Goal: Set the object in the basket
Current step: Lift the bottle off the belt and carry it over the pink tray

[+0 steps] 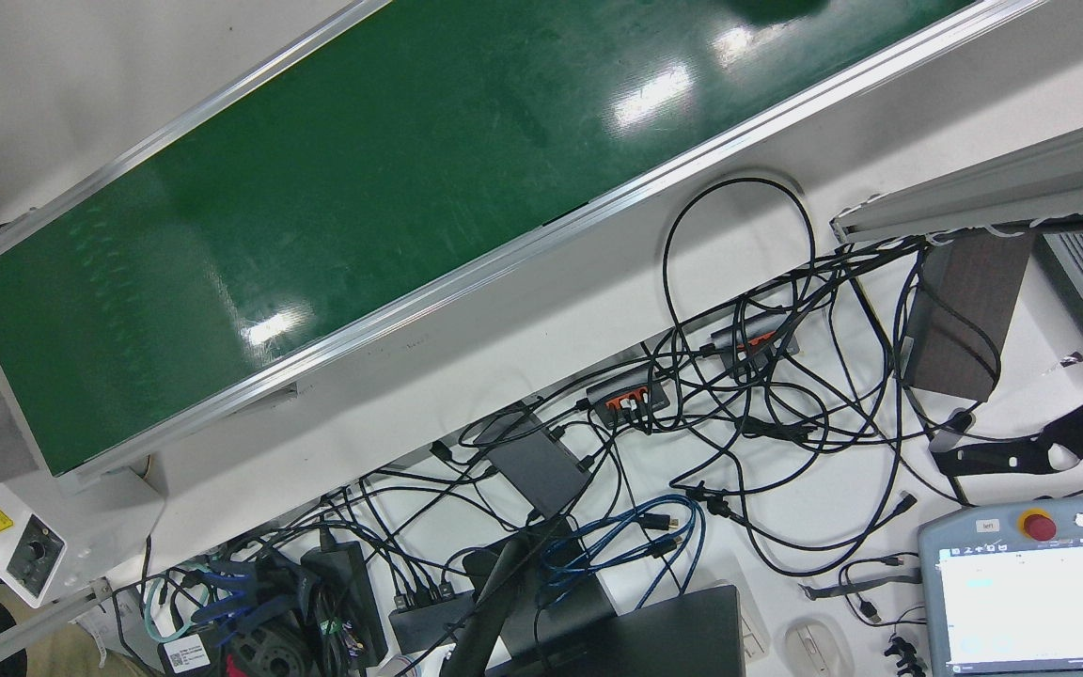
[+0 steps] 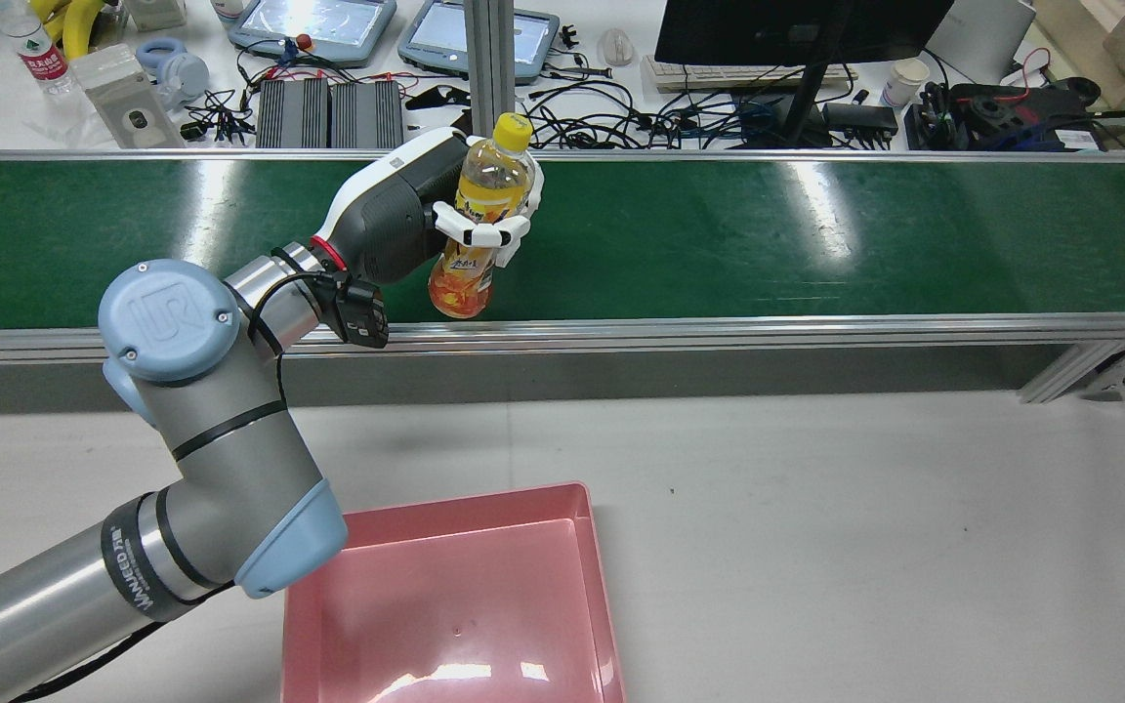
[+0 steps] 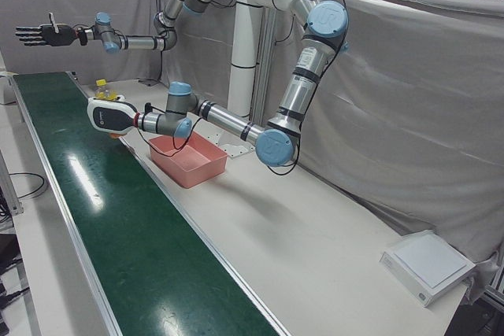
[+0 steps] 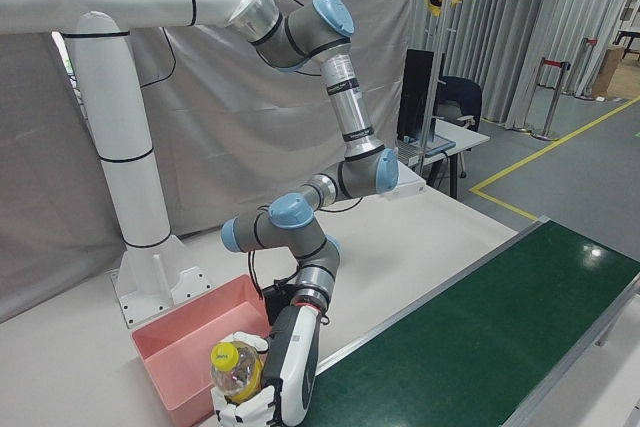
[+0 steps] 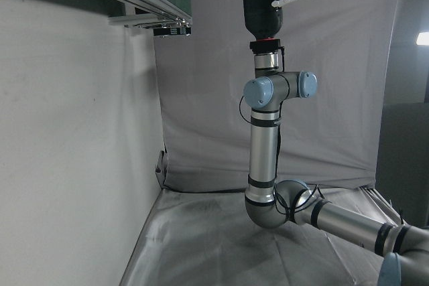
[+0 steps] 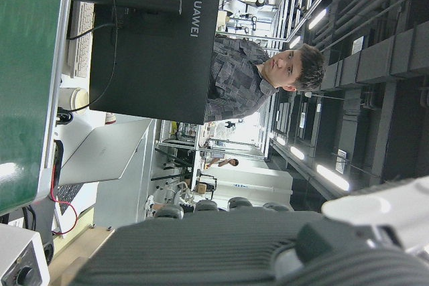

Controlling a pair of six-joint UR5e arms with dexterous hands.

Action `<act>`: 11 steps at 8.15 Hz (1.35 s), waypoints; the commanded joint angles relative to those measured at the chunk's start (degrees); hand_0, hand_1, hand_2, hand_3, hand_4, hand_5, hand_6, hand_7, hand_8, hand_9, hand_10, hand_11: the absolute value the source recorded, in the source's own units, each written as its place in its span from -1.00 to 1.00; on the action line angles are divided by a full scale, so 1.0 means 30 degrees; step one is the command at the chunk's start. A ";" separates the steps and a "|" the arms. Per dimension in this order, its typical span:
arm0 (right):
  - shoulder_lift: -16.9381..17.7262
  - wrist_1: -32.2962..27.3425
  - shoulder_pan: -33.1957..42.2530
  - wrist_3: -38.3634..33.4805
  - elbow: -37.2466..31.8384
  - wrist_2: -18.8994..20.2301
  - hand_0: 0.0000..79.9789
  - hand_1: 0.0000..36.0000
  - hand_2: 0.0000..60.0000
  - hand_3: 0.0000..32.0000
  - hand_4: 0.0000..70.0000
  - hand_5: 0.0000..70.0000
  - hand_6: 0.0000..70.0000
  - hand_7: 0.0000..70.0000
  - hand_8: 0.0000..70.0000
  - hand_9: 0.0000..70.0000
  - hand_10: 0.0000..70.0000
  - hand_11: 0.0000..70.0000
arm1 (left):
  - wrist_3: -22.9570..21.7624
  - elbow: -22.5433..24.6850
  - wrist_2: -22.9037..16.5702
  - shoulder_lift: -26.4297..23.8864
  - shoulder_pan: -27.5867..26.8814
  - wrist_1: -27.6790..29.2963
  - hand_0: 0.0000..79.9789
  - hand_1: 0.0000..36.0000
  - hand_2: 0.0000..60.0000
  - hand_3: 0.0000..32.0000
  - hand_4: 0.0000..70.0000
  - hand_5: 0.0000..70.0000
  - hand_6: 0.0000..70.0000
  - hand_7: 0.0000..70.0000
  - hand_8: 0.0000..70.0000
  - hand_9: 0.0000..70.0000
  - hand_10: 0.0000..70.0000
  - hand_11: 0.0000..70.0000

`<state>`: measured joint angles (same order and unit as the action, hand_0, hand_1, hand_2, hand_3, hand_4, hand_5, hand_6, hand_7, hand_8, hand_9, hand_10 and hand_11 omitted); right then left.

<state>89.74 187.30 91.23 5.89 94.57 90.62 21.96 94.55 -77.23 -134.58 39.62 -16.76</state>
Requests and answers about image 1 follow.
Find black USB hub orange ports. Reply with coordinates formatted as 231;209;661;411
709;313;801;379
586;365;676;430

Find grey rectangular adapter box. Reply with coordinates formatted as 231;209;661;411
483;412;595;520

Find green belt conveyor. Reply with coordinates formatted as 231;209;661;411
0;0;1045;495

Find black Huawei monitor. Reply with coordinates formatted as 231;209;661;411
440;522;746;677

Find black multiport hub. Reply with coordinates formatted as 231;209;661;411
388;581;479;655

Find black power adapter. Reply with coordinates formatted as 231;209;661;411
301;541;390;670

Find white computer mouse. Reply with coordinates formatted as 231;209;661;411
784;616;855;677

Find black round device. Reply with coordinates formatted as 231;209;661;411
220;621;319;677

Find dark brown box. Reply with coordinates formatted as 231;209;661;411
901;230;1037;402

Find white box with knob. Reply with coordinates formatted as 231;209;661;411
0;467;166;608

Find blue grey teach pendant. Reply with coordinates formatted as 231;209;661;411
918;493;1083;677

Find blue cable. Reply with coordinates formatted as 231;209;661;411
540;494;708;614

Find black cable bundle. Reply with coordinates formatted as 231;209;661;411
109;177;1003;677

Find aluminium profile post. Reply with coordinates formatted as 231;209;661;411
829;105;1083;247

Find black flat bracket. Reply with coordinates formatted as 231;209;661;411
930;395;1083;479

